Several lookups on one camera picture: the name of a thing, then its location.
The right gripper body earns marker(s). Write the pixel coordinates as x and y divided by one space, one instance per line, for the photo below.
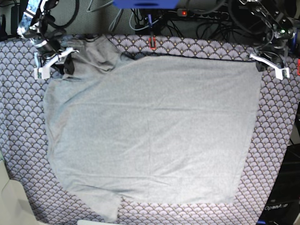
46 50

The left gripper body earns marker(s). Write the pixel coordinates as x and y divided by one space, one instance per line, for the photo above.
274 50

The light grey T-shirt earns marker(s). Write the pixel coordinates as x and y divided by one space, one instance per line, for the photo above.
160 129

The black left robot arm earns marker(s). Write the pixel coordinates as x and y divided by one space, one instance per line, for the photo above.
273 31

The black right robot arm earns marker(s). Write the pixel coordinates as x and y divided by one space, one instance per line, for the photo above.
38 26

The red table clamp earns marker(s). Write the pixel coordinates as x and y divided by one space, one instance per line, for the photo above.
152 42

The patterned fan-print tablecloth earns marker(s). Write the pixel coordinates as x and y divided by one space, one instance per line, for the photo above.
24 141

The black OpenArm box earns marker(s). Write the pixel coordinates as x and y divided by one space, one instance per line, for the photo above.
283 205

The white plastic bin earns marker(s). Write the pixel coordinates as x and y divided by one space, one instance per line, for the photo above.
14 205

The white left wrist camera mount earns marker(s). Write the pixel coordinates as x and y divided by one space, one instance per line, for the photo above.
280 73

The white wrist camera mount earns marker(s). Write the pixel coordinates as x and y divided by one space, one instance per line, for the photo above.
280 73
44 72

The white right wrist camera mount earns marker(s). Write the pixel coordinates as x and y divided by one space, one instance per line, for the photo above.
44 72

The white power strip red switch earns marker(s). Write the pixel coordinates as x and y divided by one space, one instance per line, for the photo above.
183 12

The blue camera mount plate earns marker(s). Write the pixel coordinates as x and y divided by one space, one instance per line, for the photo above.
145 4

